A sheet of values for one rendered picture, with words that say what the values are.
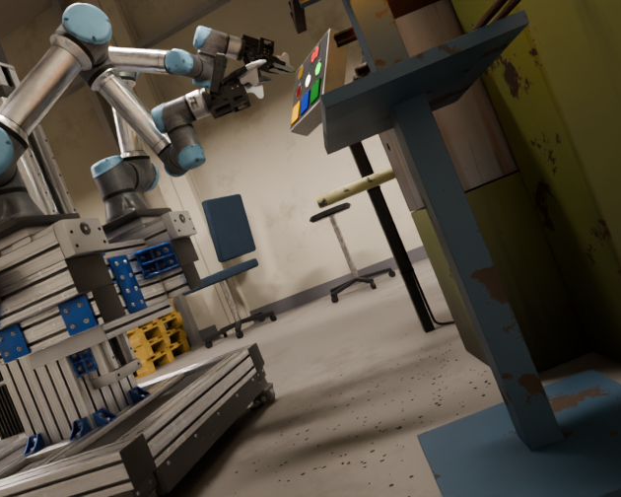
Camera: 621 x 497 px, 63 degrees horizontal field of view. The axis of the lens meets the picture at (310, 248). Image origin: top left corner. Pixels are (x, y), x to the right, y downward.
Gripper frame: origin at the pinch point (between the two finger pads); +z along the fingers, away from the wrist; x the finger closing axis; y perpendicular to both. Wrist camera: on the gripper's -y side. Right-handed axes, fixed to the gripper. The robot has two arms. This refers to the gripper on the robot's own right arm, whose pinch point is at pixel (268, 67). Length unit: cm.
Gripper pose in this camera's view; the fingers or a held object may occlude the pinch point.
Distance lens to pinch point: 152.7
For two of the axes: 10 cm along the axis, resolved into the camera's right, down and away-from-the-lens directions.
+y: 3.8, 9.3, 0.0
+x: -0.1, 0.1, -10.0
